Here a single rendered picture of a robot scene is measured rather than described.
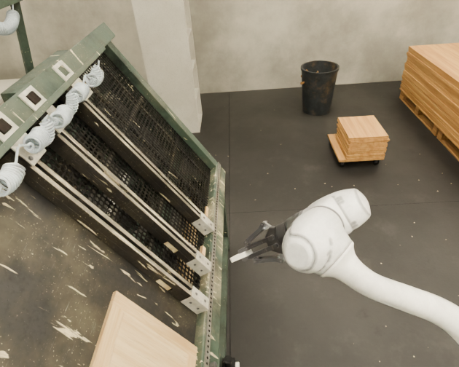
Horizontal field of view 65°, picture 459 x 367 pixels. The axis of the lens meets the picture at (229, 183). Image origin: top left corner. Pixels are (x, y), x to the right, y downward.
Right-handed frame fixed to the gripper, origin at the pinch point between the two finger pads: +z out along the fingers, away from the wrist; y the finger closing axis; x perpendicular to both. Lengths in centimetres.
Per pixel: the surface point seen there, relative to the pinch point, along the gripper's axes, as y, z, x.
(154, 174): 53, 65, -45
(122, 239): 25, 53, -2
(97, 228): 32, 54, 6
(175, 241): 16, 62, -36
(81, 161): 61, 55, 0
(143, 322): -9, 57, 2
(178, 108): 189, 216, -283
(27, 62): 161, 119, -37
